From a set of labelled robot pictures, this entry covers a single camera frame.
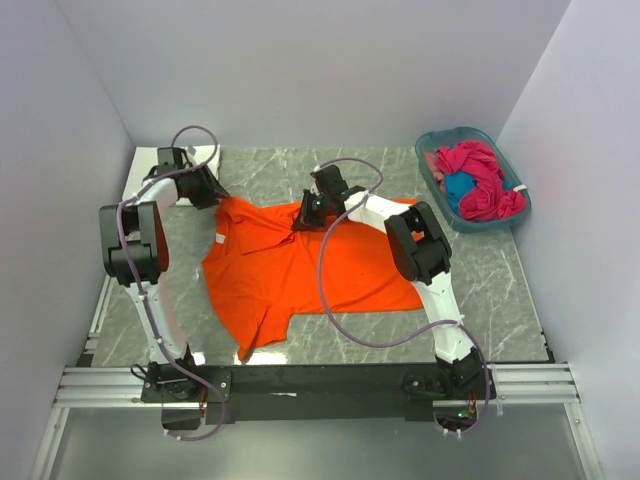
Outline black base crossbar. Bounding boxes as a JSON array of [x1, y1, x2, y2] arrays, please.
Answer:
[[141, 363, 496, 423]]

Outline pink garment in basket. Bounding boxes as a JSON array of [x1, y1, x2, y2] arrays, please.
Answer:
[[424, 152, 446, 193]]

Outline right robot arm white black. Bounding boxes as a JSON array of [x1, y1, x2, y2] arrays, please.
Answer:
[[292, 158, 491, 399]]

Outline folded white t-shirt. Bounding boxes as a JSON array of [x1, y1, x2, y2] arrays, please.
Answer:
[[122, 145, 214, 200]]

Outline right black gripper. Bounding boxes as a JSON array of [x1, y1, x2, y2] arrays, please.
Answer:
[[292, 190, 332, 233]]

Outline aluminium frame rails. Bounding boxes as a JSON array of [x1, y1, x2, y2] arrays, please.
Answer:
[[29, 204, 604, 480]]

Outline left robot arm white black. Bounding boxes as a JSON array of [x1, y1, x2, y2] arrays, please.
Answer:
[[99, 146, 228, 402]]

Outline magenta t-shirt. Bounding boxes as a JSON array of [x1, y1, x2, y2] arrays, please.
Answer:
[[435, 140, 525, 222]]

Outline blue t-shirt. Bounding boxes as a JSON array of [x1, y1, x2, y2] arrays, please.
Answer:
[[444, 171, 476, 216]]

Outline orange t-shirt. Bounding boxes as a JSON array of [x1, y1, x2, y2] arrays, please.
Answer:
[[202, 197, 422, 359]]

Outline teal plastic laundry basket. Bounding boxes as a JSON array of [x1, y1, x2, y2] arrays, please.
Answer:
[[414, 126, 532, 233]]

